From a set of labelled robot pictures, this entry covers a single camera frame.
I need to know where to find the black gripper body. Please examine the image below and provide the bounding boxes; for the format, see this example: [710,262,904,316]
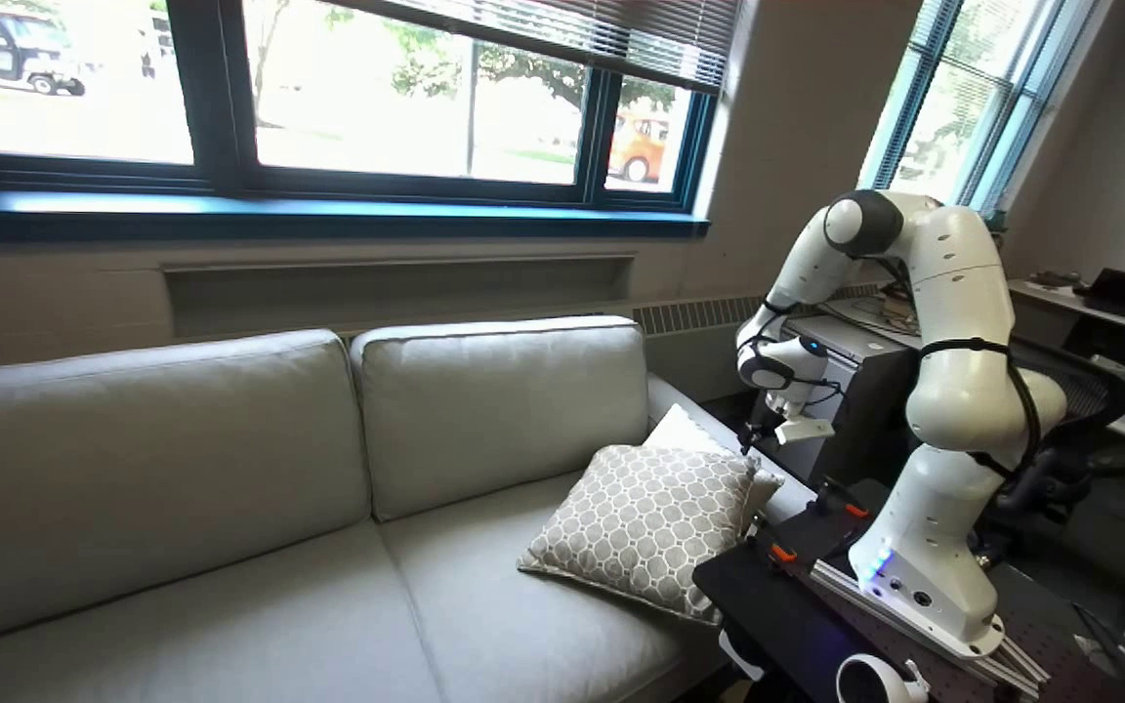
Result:
[756,412,804,461]

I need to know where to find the beige lattice patterned pillow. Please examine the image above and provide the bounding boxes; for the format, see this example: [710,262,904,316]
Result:
[517,442,773,625]

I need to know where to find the plain white pillow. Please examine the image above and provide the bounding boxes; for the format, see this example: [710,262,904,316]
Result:
[641,403,788,522]

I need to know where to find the grey couch back cushion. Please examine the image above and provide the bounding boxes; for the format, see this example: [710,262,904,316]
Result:
[0,323,374,654]
[350,312,652,522]

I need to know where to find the grey fabric couch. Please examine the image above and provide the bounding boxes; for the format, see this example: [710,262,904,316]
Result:
[0,312,821,703]

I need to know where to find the black orange clamp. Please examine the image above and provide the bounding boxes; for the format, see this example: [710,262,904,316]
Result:
[814,480,872,522]
[757,541,809,571]

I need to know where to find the grey drawer cabinet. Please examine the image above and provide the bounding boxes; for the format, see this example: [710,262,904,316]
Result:
[748,309,925,490]

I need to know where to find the metal robot mounting plate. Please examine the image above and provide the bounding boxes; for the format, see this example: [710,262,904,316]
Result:
[804,554,1057,697]

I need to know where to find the black robot table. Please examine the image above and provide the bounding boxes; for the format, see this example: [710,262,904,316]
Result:
[691,480,1075,703]

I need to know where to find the white VR controller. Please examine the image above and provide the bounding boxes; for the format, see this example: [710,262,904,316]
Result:
[833,647,935,703]

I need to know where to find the orange vehicle outside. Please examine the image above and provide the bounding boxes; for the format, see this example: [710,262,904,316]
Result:
[607,110,674,188]

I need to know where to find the narrow blue framed window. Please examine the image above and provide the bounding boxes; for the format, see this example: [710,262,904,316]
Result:
[851,0,1114,230]

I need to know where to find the grey window blinds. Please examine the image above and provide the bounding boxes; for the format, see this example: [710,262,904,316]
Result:
[381,0,744,89]

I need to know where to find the wide blue framed window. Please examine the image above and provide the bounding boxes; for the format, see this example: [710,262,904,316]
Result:
[0,0,736,247]

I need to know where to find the dark parked car outside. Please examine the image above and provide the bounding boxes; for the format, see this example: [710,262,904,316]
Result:
[0,6,89,103]

